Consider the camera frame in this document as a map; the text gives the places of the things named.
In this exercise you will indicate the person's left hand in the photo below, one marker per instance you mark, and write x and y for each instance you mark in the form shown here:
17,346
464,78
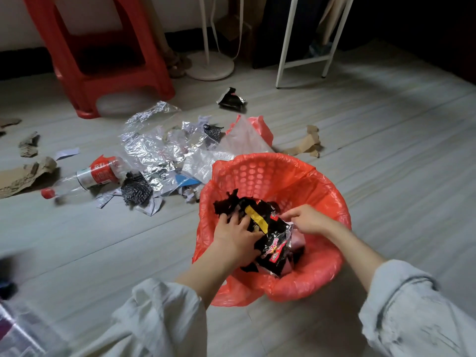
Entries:
236,239

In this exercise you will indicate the person's right hand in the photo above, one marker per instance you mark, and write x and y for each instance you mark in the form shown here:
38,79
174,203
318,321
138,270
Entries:
314,221

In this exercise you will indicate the waste basket with red bag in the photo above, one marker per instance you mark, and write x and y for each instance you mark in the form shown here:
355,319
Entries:
316,189

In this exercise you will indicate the black plastic sheet piece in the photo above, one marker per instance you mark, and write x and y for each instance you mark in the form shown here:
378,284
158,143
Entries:
227,204

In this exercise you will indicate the black yellow snack wrapper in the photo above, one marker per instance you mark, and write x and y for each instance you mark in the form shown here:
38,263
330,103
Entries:
275,241

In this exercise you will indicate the brown paper strip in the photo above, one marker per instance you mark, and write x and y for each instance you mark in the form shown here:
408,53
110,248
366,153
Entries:
306,144

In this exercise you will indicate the blue white torn packet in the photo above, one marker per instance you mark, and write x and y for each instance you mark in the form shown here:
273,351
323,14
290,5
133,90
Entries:
186,181

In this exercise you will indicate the large translucent plastic bag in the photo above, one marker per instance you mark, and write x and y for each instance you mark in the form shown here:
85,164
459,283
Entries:
208,163

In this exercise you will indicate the black patterned plastic piece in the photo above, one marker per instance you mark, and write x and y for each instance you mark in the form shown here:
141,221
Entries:
135,189
212,133

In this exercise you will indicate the silver foil wrapper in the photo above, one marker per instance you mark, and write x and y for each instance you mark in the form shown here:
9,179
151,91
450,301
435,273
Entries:
148,152

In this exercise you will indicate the clear bottle red label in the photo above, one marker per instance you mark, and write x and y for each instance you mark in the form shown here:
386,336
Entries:
100,174

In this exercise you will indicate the clear crinkled plastic bag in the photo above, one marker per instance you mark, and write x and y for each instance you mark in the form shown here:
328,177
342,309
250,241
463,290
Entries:
148,115

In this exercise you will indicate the white rectangular paper slip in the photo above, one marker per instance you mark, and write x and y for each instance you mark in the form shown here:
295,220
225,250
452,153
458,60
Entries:
67,153

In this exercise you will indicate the clear bottle purple cap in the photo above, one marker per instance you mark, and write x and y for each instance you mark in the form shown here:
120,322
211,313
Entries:
26,330

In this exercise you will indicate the person's left forearm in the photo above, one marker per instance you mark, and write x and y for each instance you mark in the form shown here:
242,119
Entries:
204,275

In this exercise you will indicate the person's right forearm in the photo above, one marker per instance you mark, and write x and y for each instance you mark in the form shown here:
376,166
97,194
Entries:
357,256

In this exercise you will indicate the person's white left sleeve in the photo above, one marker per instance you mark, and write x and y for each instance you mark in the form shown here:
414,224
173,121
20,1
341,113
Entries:
148,323

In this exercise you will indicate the person's printed right sleeve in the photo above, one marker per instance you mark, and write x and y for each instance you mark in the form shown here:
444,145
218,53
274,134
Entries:
416,312

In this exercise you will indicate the white round stand base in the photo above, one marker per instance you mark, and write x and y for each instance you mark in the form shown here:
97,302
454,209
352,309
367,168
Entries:
212,68

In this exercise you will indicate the tall black cabinet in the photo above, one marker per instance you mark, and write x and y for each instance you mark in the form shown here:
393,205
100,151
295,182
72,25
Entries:
271,29

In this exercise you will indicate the red plastic stool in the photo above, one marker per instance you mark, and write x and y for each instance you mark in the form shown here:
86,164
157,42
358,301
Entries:
111,78

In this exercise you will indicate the white metal frame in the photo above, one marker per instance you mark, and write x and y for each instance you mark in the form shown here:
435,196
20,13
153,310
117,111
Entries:
285,40

